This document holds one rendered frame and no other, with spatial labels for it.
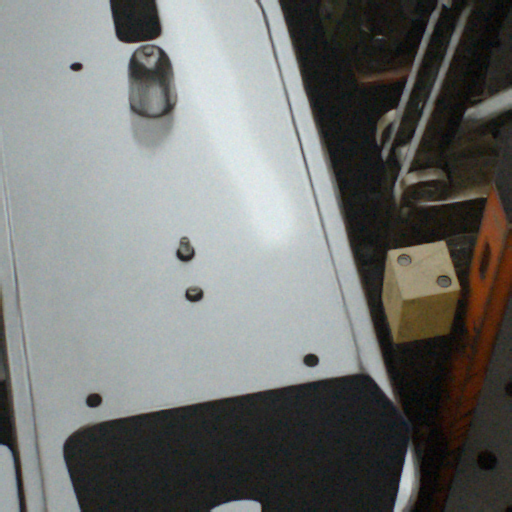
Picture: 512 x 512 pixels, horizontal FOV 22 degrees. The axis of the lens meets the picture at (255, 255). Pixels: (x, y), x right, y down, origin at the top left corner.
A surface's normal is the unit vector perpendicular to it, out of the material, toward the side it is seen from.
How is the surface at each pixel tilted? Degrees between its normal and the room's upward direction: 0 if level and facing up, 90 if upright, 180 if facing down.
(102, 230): 0
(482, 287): 90
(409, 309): 90
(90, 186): 0
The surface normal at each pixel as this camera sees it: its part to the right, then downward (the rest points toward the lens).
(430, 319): 0.20, 0.83
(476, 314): -0.98, 0.18
